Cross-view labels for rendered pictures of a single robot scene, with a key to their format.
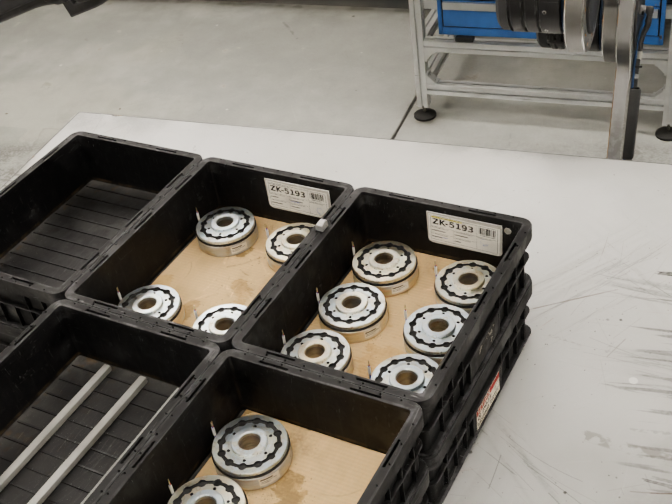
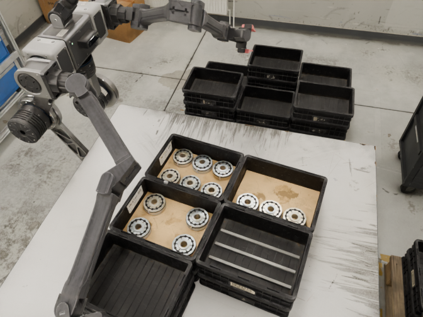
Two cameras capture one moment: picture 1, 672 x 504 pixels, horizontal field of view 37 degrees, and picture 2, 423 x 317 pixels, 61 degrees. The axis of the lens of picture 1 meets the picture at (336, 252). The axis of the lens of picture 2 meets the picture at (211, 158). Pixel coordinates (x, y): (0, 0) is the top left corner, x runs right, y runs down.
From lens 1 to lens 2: 1.62 m
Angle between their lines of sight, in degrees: 67
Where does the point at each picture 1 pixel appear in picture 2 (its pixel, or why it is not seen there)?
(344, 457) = (245, 185)
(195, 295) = (172, 236)
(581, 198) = not seen: hidden behind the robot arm
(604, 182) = not seen: hidden behind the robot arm
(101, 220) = (112, 287)
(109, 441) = (242, 248)
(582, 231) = (133, 148)
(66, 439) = (242, 262)
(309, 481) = (253, 192)
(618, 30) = (57, 113)
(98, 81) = not seen: outside the picture
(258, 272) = (162, 217)
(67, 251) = (133, 296)
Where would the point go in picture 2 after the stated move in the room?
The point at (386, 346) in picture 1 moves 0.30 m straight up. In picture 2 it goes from (203, 178) to (199, 136)
